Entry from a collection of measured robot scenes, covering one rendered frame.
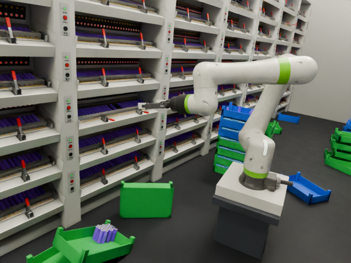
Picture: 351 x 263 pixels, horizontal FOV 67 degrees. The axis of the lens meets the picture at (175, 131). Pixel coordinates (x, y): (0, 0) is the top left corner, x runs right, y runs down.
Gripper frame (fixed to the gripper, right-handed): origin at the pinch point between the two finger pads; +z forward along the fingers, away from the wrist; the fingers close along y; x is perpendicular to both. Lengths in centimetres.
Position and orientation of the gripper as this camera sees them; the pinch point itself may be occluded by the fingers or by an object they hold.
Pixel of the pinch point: (149, 104)
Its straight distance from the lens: 140.7
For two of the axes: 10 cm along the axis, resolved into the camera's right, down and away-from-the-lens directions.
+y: 6.0, -2.1, 7.7
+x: -0.8, -9.8, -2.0
